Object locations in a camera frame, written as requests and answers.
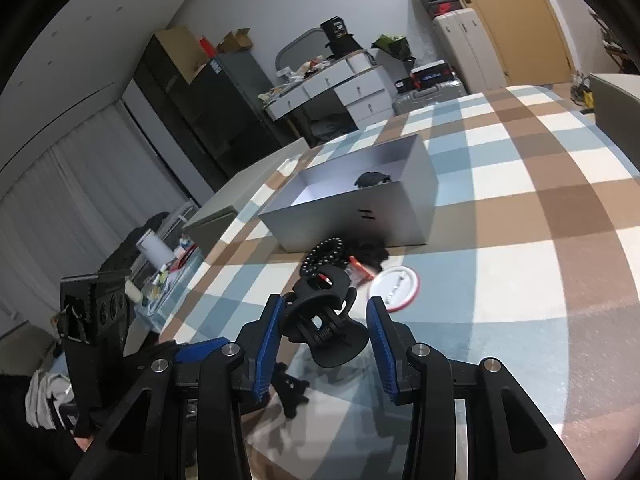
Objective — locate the black appliance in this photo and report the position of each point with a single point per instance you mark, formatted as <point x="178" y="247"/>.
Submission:
<point x="340" y="35"/>

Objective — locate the dark wrapped bouquet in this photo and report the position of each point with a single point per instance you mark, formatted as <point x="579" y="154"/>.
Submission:
<point x="392" y="46"/>

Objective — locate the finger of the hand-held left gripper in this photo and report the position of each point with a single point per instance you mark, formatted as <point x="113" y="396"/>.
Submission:
<point x="200" y="349"/>

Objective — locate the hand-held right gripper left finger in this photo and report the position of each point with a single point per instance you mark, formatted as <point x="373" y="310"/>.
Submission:
<point x="266" y="350"/>

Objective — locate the white round container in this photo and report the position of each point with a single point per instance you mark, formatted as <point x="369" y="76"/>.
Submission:
<point x="360" y="62"/>

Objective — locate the black claw hair clip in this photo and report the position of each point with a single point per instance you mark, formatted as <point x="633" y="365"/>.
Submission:
<point x="330" y="345"/>

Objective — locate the grey cardboard box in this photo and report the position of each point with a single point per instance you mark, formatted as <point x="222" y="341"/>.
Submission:
<point x="350" y="215"/>

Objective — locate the black bag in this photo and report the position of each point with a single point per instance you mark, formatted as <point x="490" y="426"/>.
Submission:
<point x="120" y="255"/>

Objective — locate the black shoe box stack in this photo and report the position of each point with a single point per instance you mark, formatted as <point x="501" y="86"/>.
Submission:
<point x="442" y="5"/>

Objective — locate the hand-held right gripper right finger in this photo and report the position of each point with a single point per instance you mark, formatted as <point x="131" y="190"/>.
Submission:
<point x="382" y="355"/>

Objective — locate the checked bed cover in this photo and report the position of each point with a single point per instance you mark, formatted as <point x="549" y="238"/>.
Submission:
<point x="525" y="260"/>

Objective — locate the black glossy cabinet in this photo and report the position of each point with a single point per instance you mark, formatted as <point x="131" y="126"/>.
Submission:
<point x="170" y="105"/>

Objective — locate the small cardboard box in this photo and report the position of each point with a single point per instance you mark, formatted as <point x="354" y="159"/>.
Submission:
<point x="234" y="40"/>

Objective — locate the white round badge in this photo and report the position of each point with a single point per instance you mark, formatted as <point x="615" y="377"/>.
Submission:
<point x="395" y="290"/>

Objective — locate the grey bed board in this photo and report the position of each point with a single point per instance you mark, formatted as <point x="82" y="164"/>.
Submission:
<point x="225" y="205"/>
<point x="615" y="105"/>

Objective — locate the red clear hair clip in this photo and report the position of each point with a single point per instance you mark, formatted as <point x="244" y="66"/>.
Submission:
<point x="361" y="269"/>

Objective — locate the small black box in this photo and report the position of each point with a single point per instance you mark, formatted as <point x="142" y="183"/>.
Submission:
<point x="403" y="85"/>

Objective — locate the small black toothed clip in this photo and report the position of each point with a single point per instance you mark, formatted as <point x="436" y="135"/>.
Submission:
<point x="292" y="395"/>

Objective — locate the white cabinet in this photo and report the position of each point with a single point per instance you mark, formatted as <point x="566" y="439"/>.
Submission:
<point x="470" y="50"/>

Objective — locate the black box with red print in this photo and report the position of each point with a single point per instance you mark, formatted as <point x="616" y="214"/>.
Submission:
<point x="430" y="76"/>

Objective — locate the grey white cloth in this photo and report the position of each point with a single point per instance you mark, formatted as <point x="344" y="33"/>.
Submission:
<point x="50" y="400"/>

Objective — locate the wooden shoe rack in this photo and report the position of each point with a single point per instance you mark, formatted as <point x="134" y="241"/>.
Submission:
<point x="607" y="40"/>

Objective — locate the grey fridge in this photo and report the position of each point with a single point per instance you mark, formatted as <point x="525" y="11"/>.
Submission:
<point x="240" y="95"/>

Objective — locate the arched grey mirror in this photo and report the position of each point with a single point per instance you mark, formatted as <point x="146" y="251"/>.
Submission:
<point x="300" y="42"/>

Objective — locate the silver suitcase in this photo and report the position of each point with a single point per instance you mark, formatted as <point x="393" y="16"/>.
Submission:
<point x="430" y="100"/>

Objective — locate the black ruffled hair band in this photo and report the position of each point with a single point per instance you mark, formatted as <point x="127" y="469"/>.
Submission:
<point x="372" y="254"/>

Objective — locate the white curtain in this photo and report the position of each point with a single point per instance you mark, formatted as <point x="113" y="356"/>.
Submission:
<point x="75" y="200"/>

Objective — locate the large cardboard box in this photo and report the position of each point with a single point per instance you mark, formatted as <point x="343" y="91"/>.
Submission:
<point x="180" y="52"/>

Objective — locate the white cylinder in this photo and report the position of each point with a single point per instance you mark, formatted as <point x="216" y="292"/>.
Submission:
<point x="154" y="249"/>

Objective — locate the white desk with drawers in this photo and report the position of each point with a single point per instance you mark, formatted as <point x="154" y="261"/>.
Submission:
<point x="360" y="92"/>

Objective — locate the pile of desk clutter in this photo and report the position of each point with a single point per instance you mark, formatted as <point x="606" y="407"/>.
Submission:
<point x="295" y="77"/>

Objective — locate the wooden door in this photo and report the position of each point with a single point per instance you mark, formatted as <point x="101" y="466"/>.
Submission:
<point x="525" y="20"/>

